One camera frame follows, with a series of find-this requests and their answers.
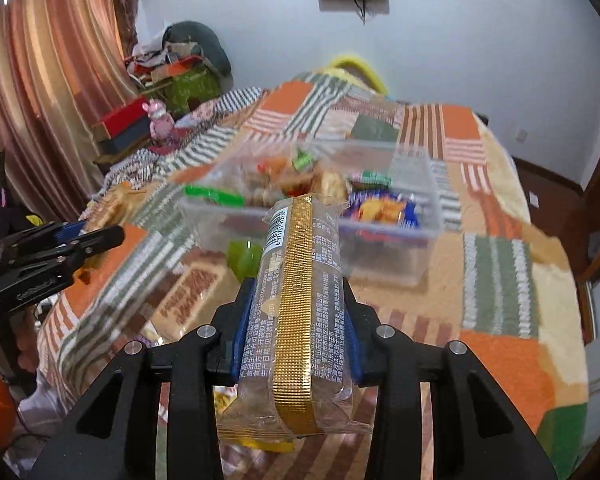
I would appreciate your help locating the dark blue box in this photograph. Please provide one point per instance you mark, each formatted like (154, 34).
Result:
(126, 138)

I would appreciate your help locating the patchwork striped bed blanket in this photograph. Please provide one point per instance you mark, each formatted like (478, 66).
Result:
(494, 279)

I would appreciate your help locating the yellow curved headboard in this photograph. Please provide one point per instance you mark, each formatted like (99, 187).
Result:
(353, 68)

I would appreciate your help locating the dark grey pillow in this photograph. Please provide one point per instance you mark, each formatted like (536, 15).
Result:
(202, 41)

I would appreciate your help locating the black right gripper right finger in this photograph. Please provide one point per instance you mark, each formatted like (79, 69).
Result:
(476, 430)

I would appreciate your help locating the pink pig plush toy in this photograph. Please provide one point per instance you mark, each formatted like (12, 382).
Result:
(161, 123)

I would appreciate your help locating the green cardboard box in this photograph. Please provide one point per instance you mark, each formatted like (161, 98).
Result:
(185, 92)

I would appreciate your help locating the blue orange snack bag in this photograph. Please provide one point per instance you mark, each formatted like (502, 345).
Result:
(384, 207)

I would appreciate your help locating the checkered cloth pile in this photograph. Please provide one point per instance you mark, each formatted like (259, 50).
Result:
(209, 130)

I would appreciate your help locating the brown snack box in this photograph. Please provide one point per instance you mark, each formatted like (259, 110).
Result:
(191, 302)

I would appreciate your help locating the red gift box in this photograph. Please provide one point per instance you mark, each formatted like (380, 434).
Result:
(117, 120)

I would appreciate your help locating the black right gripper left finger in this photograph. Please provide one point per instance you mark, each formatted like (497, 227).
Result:
(111, 433)

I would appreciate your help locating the gold clear cracker package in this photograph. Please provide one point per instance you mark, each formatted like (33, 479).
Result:
(294, 377)

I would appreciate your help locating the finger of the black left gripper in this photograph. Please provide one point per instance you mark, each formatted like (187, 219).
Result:
(39, 239)
(34, 277)

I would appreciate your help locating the green snack packet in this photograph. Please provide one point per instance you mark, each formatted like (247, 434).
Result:
(215, 196)

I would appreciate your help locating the striped orange curtain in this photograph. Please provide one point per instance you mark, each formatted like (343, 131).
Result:
(61, 70)

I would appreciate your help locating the clear plastic snack bin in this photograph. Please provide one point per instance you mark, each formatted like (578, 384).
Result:
(264, 173)

